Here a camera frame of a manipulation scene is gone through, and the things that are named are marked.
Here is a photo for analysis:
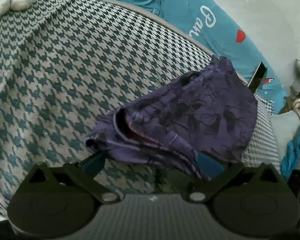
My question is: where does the purple patterned garment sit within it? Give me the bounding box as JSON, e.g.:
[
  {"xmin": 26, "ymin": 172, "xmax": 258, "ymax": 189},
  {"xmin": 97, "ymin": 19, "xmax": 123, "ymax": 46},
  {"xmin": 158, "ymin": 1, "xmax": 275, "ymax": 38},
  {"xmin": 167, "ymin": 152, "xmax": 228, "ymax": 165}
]
[{"xmin": 85, "ymin": 56, "xmax": 258, "ymax": 176}]

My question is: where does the teal knitted scarf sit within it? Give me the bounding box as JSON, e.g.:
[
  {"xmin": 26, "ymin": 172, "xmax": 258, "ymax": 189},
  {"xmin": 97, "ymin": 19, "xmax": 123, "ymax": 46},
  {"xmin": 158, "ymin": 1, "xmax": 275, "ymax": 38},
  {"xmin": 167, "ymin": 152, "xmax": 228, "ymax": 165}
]
[{"xmin": 281, "ymin": 127, "xmax": 300, "ymax": 181}]

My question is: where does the grey pillow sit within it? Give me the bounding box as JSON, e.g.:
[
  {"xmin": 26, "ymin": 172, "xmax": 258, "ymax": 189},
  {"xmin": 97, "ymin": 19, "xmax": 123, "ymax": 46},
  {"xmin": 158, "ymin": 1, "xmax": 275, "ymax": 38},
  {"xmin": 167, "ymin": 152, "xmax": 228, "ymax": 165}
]
[{"xmin": 270, "ymin": 111, "xmax": 300, "ymax": 161}]

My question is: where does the black smartphone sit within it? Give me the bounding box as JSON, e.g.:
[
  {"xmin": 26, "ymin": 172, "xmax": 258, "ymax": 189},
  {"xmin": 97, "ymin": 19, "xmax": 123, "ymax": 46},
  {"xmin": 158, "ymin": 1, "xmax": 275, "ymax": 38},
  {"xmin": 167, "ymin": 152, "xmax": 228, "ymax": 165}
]
[{"xmin": 248, "ymin": 62, "xmax": 267, "ymax": 94}]

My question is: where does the blue cartoon print bedsheet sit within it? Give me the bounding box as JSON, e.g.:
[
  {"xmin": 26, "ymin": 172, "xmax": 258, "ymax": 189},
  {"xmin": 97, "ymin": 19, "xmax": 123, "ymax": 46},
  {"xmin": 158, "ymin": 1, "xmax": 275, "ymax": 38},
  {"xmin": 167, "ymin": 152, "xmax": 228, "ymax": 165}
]
[{"xmin": 116, "ymin": 0, "xmax": 287, "ymax": 114}]

